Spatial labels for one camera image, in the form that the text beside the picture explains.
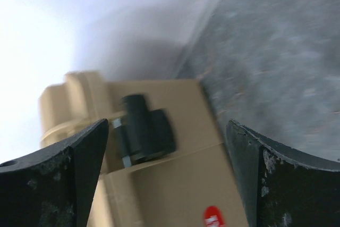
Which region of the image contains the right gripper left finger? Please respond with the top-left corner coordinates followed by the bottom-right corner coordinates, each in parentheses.
top-left (1, 119), bottom-right (108, 226)

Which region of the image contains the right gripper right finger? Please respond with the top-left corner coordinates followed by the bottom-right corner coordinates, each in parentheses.
top-left (226, 120), bottom-right (339, 227)

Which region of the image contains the tan plastic toolbox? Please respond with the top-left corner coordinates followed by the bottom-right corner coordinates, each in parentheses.
top-left (39, 71), bottom-right (248, 226)

